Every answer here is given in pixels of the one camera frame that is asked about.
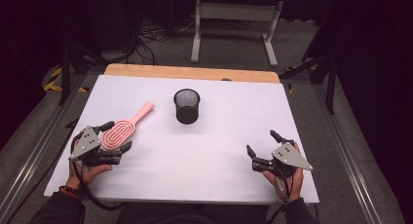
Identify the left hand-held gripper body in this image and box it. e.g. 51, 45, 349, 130
67, 126, 124, 168

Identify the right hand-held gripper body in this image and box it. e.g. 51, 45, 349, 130
251, 141, 315, 179

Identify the pink hairbrush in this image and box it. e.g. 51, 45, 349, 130
101, 100, 156, 152

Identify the black mesh pen cup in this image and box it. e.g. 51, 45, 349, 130
172, 88, 202, 126

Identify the person's right hand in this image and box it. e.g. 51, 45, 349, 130
262, 142, 305, 203

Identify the person's left hand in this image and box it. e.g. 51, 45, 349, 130
66, 138, 114, 190

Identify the white table sheet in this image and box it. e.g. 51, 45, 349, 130
43, 74, 320, 205

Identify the black tripod stand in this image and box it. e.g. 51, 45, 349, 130
57, 43, 110, 106
280, 48, 339, 115

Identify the yellow black hazard tape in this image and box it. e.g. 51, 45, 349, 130
43, 66, 90, 93

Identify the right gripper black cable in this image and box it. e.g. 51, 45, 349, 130
266, 171, 295, 224

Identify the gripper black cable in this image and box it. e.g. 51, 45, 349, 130
266, 171, 295, 224
69, 135, 127, 211

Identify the red and black bracelet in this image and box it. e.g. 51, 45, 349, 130
58, 184, 82, 201

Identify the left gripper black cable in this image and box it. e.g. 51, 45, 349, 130
69, 135, 127, 211

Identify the aluminium floor rail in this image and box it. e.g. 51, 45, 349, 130
0, 73, 88, 218
311, 83, 386, 224

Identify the bundle of floor cables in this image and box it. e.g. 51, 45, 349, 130
128, 18, 198, 66

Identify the grey metal table frame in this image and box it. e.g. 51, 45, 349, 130
190, 0, 284, 68

